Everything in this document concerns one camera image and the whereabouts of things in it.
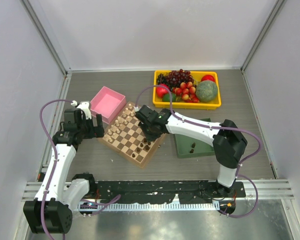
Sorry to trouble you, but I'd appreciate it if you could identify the green piece tray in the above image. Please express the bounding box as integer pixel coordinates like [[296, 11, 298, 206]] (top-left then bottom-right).
[[173, 117, 216, 159]]

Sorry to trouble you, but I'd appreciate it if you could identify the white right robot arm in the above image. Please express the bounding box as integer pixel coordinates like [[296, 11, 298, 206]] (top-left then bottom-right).
[[134, 105, 248, 197]]

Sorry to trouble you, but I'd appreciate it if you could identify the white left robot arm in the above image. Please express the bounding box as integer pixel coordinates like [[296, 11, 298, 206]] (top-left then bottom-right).
[[23, 100, 105, 239]]

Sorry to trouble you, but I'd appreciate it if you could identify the yellow fruit tray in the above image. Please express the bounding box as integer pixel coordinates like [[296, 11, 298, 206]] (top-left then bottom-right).
[[153, 69, 222, 110]]

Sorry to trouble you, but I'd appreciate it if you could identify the wooden chessboard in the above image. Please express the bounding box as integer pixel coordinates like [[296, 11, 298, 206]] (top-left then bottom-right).
[[98, 102, 166, 168]]

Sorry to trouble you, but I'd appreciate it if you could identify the green lime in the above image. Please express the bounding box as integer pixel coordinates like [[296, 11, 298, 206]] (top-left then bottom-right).
[[162, 93, 177, 102]]

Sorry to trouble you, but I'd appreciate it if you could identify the pink open box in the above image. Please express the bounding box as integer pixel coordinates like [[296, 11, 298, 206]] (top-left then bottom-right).
[[90, 86, 127, 124]]

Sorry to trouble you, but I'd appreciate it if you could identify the red apple left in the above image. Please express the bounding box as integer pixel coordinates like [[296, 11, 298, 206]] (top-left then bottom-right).
[[155, 83, 170, 99]]

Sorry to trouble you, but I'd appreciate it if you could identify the red apple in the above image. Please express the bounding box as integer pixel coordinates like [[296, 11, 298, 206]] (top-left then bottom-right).
[[155, 83, 170, 99], [201, 74, 216, 82]]

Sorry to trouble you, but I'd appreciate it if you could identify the red cherry pile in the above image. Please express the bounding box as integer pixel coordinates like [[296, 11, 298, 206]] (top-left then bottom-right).
[[172, 81, 200, 103]]

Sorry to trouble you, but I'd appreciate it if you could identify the dark grape bunch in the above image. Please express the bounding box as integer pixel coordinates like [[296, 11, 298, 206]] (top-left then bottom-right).
[[156, 69, 194, 88]]

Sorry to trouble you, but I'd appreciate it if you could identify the green cantaloupe melon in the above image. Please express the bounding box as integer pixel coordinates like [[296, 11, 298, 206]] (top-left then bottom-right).
[[195, 80, 218, 103]]

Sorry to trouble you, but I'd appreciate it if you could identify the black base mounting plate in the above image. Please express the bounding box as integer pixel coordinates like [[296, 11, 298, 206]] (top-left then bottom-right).
[[84, 180, 246, 205]]

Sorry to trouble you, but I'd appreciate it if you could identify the red apple right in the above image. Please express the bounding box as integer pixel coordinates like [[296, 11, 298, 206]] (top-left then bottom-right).
[[201, 74, 216, 82]]

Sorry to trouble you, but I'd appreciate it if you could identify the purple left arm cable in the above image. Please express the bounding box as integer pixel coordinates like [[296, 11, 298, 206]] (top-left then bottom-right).
[[39, 99, 77, 240]]

